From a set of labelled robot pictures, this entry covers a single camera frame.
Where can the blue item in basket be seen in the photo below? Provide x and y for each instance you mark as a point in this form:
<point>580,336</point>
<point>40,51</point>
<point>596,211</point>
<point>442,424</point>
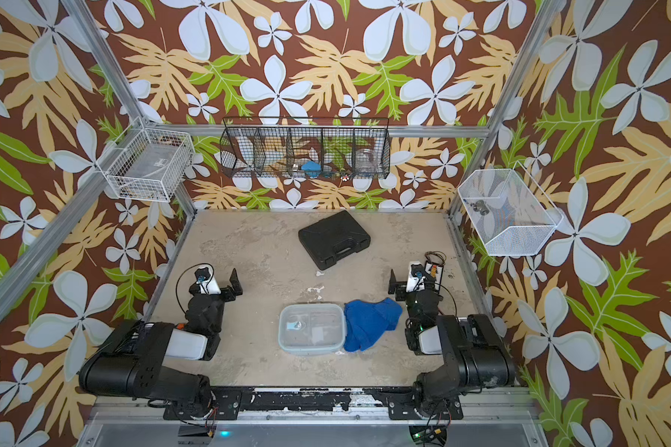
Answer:
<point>312,169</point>

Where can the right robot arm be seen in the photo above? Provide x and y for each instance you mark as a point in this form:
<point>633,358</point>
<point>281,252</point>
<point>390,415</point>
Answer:
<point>473,353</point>

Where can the blue microfiber cloth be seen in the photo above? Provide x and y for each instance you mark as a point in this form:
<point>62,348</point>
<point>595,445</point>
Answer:
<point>367,322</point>

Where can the white wire basket left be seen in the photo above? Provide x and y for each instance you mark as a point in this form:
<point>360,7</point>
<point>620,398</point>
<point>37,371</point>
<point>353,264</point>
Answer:
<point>148,163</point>

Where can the black plastic tool case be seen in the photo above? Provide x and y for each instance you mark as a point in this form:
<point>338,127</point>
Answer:
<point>333,238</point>

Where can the black wire wall basket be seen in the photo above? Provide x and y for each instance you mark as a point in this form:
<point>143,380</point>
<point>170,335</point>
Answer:
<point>345,147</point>

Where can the black yellow charger box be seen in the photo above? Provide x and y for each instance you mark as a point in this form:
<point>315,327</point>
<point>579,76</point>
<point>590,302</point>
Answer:
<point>435,264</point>

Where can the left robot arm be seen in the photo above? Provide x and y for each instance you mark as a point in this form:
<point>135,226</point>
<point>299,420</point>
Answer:
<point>130,361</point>

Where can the dark item in mesh basket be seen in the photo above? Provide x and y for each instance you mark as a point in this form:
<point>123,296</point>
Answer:
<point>480,207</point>

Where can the white mesh basket right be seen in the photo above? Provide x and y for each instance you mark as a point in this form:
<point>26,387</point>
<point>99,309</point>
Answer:
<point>522,216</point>

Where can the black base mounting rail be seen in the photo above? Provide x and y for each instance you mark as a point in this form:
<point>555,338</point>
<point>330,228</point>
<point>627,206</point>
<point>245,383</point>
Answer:
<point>392,403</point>

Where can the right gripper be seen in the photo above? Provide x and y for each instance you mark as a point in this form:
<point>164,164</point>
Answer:
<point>414,293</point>

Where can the teal-rimmed lunch box lid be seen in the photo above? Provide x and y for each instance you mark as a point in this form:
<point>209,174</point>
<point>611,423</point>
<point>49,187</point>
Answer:
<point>312,313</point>

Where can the clear lunch box container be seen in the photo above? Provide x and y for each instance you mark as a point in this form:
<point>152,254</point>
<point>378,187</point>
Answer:
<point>312,329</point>

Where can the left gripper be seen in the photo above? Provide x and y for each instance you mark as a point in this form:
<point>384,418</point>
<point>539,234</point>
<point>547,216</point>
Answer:
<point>224,294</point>

